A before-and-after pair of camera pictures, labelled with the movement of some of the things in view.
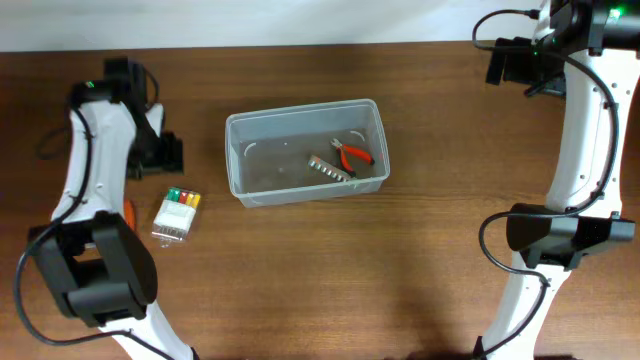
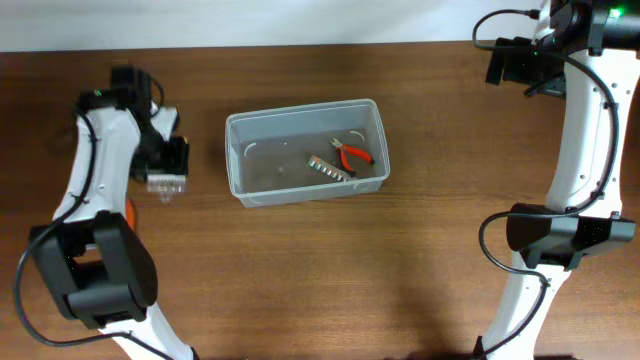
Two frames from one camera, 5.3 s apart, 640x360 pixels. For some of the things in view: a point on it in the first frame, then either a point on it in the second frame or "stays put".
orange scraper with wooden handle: x=130 y=213 stays put
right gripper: x=500 y=62 stays put
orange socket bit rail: x=328 y=169 stays put
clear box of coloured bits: x=175 y=215 → x=166 y=184
